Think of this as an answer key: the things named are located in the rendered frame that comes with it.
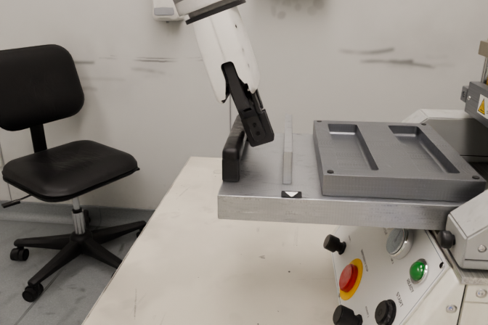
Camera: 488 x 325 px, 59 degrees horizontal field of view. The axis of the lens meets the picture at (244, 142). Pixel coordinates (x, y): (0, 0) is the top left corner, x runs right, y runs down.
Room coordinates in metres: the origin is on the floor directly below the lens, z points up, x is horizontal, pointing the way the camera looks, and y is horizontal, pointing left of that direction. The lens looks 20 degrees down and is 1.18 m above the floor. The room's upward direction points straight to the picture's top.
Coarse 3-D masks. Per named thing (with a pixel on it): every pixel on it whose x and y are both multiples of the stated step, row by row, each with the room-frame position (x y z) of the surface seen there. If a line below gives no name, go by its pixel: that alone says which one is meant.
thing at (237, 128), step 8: (240, 120) 0.56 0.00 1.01; (232, 128) 0.53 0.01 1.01; (240, 128) 0.53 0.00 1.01; (232, 136) 0.50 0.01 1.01; (240, 136) 0.50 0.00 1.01; (232, 144) 0.47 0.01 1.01; (240, 144) 0.48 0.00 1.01; (224, 152) 0.45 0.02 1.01; (232, 152) 0.45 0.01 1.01; (240, 152) 0.47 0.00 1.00; (224, 160) 0.45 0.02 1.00; (232, 160) 0.45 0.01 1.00; (224, 168) 0.45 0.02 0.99; (232, 168) 0.45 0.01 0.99; (224, 176) 0.45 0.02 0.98; (232, 176) 0.45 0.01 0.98
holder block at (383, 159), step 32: (320, 128) 0.57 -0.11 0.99; (352, 128) 0.59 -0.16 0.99; (384, 128) 0.57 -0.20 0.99; (416, 128) 0.58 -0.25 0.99; (320, 160) 0.46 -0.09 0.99; (352, 160) 0.49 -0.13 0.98; (384, 160) 0.45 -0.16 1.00; (416, 160) 0.49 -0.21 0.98; (448, 160) 0.46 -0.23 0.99; (352, 192) 0.41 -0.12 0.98; (384, 192) 0.41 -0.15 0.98; (416, 192) 0.41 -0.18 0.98; (448, 192) 0.40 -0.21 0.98; (480, 192) 0.40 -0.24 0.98
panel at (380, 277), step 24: (360, 240) 0.55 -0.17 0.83; (384, 240) 0.49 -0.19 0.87; (432, 240) 0.40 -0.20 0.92; (336, 264) 0.58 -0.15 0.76; (360, 264) 0.51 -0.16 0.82; (384, 264) 0.46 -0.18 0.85; (408, 264) 0.41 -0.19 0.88; (432, 264) 0.38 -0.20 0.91; (360, 288) 0.47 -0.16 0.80; (384, 288) 0.43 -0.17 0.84; (408, 288) 0.39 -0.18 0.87; (432, 288) 0.36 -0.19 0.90; (360, 312) 0.44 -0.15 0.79; (408, 312) 0.36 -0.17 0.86
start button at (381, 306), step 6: (384, 300) 0.40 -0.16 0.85; (378, 306) 0.40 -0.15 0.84; (384, 306) 0.39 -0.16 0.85; (390, 306) 0.39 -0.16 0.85; (378, 312) 0.39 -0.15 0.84; (384, 312) 0.38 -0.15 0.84; (390, 312) 0.38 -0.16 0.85; (378, 318) 0.38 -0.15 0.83; (384, 318) 0.38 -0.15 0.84; (390, 318) 0.38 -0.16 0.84; (378, 324) 0.38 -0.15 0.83; (384, 324) 0.38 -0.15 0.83
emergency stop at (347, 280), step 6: (348, 270) 0.51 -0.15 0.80; (354, 270) 0.50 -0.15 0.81; (342, 276) 0.52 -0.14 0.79; (348, 276) 0.50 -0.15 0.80; (354, 276) 0.50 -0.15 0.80; (342, 282) 0.51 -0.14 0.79; (348, 282) 0.49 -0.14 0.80; (354, 282) 0.49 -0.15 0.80; (342, 288) 0.50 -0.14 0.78; (348, 288) 0.49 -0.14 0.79
